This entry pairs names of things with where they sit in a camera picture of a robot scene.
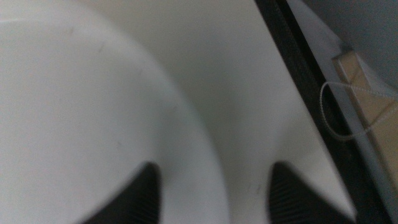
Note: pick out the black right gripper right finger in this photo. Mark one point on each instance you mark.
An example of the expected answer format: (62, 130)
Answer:
(292, 202)

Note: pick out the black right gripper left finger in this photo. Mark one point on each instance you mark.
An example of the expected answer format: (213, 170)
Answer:
(136, 202)

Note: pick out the white shallow bowl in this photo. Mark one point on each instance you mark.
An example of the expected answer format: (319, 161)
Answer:
(77, 109)

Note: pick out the black edge strip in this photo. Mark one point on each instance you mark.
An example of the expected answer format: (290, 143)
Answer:
(298, 62)

